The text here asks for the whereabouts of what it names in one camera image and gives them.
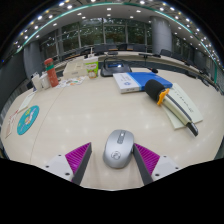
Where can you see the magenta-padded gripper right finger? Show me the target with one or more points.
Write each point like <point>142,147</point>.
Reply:
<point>163,165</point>

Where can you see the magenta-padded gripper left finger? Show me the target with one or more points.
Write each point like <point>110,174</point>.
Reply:
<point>60,165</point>

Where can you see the silver computer mouse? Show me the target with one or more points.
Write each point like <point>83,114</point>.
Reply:
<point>118,150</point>

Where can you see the round teal mouse pad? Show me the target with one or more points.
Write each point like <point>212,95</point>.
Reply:
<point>28,120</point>

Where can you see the white paper sheet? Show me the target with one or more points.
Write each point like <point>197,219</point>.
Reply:
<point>188,103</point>

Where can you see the handheld microphone with black foam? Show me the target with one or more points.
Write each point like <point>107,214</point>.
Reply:
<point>155,89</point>

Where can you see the colourful sticker sheet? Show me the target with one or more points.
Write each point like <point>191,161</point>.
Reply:
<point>71,81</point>

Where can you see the blue and white book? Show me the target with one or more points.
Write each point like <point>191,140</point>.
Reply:
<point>133,81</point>

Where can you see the red bottle with green band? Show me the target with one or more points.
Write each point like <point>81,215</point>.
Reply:
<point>51,75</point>

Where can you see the white cardboard box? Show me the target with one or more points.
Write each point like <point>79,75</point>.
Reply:
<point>73,70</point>

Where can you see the green printed paper cup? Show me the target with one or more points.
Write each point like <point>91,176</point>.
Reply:
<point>91,68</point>

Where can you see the black conference microphone unit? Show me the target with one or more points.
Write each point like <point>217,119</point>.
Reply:
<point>115,70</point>

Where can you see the curved beige conference desk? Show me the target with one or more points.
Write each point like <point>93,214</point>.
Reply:
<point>133,57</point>

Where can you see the dark office chairs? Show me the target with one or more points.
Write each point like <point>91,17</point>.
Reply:
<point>99,49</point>

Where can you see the ceiling lights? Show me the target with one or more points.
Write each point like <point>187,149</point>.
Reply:
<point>69,6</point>

